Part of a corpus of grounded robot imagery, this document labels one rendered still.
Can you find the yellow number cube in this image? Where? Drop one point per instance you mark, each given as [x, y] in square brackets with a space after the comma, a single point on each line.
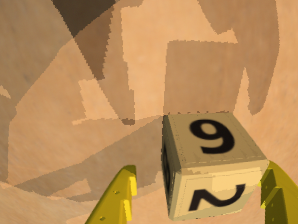
[210, 165]

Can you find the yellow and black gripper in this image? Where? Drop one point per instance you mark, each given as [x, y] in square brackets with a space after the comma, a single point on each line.
[279, 197]

